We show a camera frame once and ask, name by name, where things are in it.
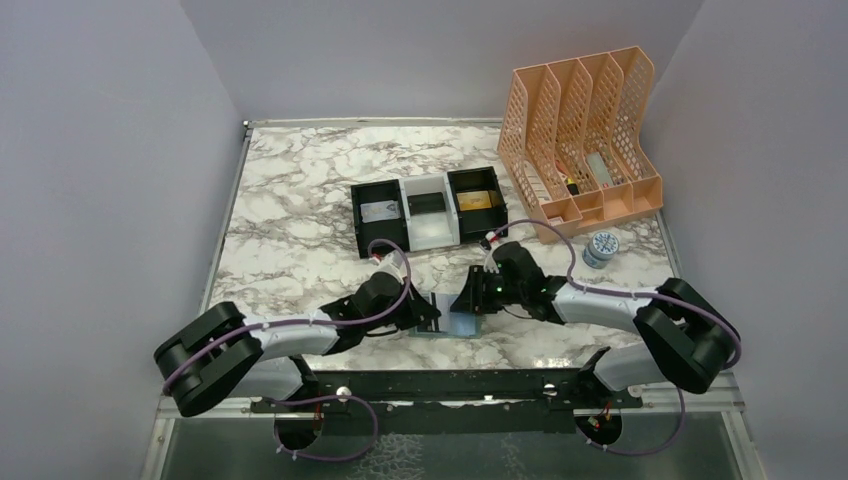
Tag blue white tape roll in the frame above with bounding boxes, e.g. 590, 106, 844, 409
582, 231, 620, 269

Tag silver white credit card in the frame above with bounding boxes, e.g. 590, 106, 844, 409
429, 292, 467, 336

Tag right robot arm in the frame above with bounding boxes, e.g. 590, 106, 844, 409
450, 242, 741, 407

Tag black tray left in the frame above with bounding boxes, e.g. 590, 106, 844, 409
350, 179, 411, 259

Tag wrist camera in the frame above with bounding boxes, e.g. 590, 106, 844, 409
372, 251, 406, 283
480, 231, 501, 274

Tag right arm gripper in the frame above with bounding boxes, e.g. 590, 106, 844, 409
450, 264, 525, 313

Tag grey item in organizer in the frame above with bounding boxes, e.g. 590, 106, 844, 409
586, 152, 617, 189

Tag purple cable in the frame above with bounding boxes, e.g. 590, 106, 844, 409
162, 238, 413, 464
482, 218, 743, 458

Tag green card holder wallet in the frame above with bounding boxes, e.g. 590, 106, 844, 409
409, 292, 482, 339

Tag yellow marker in organizer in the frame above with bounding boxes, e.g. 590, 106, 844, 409
563, 175, 580, 196

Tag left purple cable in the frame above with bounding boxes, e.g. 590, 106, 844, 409
162, 238, 413, 464

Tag black tray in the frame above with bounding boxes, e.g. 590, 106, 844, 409
447, 167, 508, 244
350, 179, 411, 259

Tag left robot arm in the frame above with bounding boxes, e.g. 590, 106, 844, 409
153, 272, 441, 417

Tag orange file organizer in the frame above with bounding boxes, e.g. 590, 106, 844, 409
497, 46, 664, 243

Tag black tray right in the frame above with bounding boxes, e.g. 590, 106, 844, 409
447, 167, 508, 244

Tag white tray middle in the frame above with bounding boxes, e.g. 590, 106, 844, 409
400, 173, 460, 252

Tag black mounting rail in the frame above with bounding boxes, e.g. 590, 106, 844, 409
293, 367, 642, 411

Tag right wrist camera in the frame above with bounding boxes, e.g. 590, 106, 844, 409
480, 231, 501, 274

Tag gold card in tray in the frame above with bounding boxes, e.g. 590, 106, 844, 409
456, 190, 501, 212

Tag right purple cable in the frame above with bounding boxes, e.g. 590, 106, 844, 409
482, 218, 743, 458

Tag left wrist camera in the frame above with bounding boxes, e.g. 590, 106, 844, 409
372, 251, 406, 283

